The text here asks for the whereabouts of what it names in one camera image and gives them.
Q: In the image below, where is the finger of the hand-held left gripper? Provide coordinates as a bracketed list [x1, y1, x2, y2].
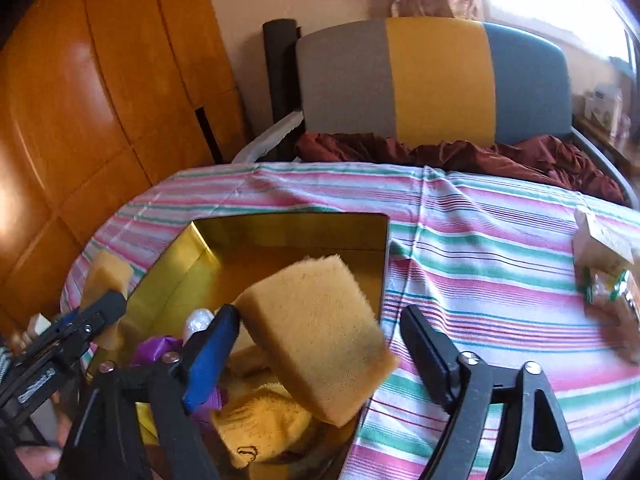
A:
[22, 290, 128, 361]

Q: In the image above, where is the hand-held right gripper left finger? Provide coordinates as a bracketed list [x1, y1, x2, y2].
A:
[57, 304, 241, 480]

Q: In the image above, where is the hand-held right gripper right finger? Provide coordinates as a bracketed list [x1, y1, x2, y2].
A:
[399, 304, 586, 480]

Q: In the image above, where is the clear plastic wrap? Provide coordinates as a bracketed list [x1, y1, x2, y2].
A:
[182, 308, 216, 346]

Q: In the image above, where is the purple plastic bag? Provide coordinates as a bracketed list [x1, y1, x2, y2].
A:
[131, 336, 228, 423]

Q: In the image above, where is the yellow printed cloth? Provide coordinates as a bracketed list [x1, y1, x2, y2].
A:
[212, 382, 326, 468]

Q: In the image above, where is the large yellow sponge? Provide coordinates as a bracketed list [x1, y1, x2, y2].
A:
[232, 254, 401, 428]

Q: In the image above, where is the gold metal tin box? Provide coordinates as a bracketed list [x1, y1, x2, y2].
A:
[82, 212, 391, 480]

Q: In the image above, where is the white medicine box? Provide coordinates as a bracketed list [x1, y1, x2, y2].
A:
[572, 207, 640, 273]

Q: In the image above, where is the person's left hand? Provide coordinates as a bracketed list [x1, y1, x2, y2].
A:
[15, 446, 65, 479]

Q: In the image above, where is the striped bed sheet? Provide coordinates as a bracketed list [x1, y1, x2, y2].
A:
[60, 162, 640, 480]

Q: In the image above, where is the clear packet with green print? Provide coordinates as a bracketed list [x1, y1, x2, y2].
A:
[582, 267, 640, 311]

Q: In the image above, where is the maroon blanket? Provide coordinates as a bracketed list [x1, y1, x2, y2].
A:
[295, 132, 626, 206]

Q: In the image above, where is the wooden wardrobe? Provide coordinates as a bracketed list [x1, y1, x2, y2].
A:
[0, 0, 246, 331]

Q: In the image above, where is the grey yellow blue armchair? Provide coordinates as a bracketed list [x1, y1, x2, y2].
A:
[232, 16, 628, 206]

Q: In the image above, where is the wooden nightstand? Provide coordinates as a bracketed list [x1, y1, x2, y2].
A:
[572, 115, 640, 181]

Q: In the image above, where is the black rolled mat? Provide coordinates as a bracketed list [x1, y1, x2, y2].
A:
[263, 19, 303, 161]

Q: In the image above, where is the white carton with blue print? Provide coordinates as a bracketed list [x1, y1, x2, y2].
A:
[582, 87, 626, 126]

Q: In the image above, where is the window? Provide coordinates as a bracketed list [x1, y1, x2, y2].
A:
[477, 0, 636, 81]

